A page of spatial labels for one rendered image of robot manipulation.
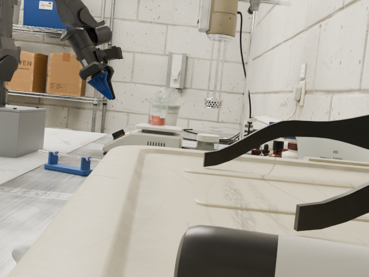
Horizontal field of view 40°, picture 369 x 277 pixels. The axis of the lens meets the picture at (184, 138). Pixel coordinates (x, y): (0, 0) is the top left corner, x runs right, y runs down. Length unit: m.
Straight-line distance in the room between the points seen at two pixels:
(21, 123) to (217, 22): 0.81
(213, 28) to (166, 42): 2.09
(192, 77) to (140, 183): 3.60
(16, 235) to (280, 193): 0.44
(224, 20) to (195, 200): 1.57
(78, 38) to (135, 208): 1.28
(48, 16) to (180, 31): 0.95
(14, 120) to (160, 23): 2.74
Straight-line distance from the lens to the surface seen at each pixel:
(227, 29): 1.74
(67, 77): 3.54
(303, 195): 0.22
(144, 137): 1.31
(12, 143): 1.20
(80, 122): 3.89
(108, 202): 0.15
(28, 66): 3.61
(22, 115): 1.21
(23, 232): 0.63
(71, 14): 1.41
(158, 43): 3.82
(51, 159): 1.08
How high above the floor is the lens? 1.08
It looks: 5 degrees down
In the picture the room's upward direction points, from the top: 6 degrees clockwise
